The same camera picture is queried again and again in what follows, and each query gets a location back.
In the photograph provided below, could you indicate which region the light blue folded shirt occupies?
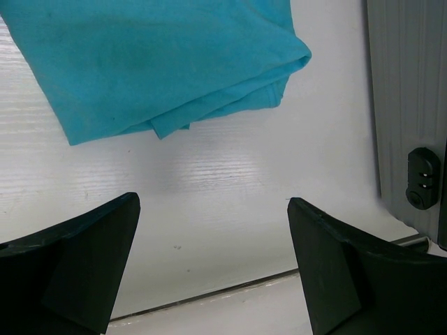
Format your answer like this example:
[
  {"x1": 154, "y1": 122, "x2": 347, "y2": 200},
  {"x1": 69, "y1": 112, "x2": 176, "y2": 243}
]
[{"x1": 1, "y1": 1, "x2": 312, "y2": 145}]

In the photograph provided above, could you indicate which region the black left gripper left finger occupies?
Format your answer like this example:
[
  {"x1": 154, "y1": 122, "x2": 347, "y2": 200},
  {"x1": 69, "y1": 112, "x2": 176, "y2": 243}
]
[{"x1": 1, "y1": 193, "x2": 140, "y2": 334}]

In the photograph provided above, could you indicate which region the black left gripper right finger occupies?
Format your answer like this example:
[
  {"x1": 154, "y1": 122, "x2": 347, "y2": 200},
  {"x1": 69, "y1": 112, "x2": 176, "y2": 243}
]
[{"x1": 287, "y1": 198, "x2": 446, "y2": 334}]

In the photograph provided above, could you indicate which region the grey open suitcase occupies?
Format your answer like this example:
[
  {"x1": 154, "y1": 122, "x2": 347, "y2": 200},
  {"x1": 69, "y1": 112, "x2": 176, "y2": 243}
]
[{"x1": 365, "y1": 1, "x2": 446, "y2": 248}]

